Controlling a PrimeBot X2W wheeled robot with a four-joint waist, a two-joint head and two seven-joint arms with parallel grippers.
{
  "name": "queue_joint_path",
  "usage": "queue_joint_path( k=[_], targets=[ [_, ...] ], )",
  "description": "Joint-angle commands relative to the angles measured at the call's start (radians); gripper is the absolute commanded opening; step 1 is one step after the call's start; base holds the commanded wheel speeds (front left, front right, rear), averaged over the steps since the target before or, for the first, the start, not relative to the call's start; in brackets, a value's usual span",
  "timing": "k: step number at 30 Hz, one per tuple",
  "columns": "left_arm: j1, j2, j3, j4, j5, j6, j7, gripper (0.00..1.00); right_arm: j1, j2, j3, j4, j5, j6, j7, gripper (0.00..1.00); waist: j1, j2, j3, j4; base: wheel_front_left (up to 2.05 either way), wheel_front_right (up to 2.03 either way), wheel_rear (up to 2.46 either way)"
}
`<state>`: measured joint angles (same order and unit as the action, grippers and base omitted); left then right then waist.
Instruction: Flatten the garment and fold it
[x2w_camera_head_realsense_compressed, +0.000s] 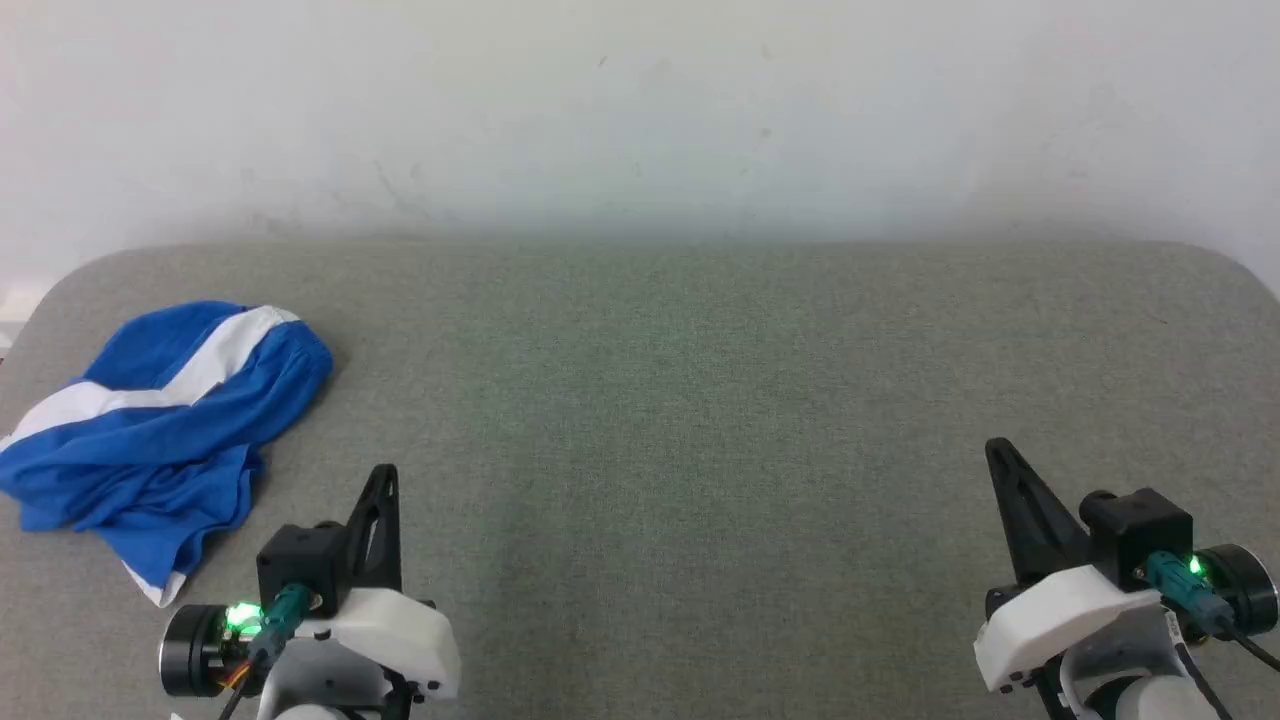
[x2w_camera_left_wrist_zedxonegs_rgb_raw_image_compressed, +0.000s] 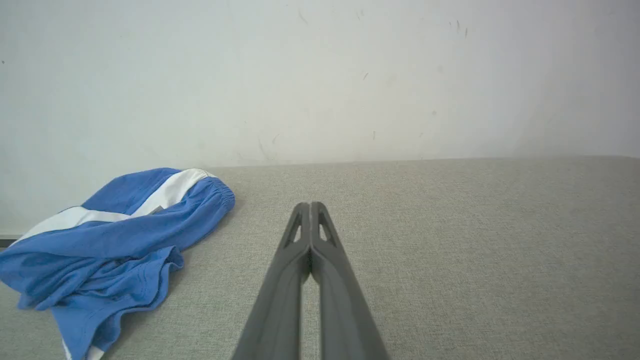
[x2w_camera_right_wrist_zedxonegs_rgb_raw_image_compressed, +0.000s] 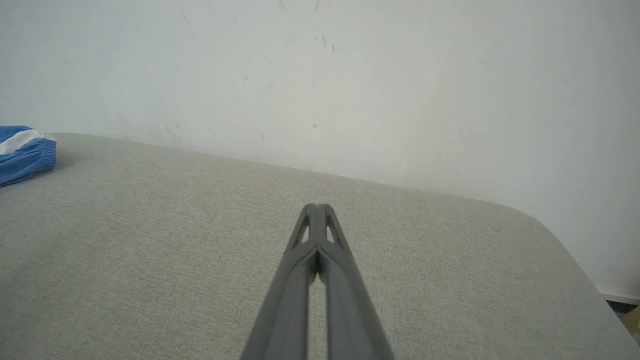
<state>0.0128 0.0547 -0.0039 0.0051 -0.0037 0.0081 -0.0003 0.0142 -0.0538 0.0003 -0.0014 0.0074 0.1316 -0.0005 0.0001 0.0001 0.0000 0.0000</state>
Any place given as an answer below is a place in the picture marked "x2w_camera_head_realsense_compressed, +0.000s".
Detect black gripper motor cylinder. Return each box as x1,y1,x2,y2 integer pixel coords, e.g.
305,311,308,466
159,603,253,699
1194,544,1280,637

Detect teal plug camera cable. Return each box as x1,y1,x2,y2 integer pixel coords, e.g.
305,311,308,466
1143,551,1280,673
216,584,314,720

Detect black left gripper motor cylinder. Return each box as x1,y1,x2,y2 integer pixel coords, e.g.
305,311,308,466
159,603,253,699

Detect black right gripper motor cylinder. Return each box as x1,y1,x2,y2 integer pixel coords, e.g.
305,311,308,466
1194,544,1280,637

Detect grey fabric sofa cushion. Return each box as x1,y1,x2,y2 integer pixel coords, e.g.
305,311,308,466
0,240,1280,720

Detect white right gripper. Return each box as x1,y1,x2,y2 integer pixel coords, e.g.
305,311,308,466
974,436,1165,693

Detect blue white sports shorts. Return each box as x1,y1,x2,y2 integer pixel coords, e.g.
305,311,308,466
0,301,335,609

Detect teal plug right camera cable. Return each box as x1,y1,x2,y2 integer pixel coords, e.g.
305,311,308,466
1143,551,1280,673

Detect teal plug left camera cable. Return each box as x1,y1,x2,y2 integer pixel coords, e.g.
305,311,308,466
216,584,314,720

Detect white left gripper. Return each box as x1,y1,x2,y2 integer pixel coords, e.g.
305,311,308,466
298,463,462,700

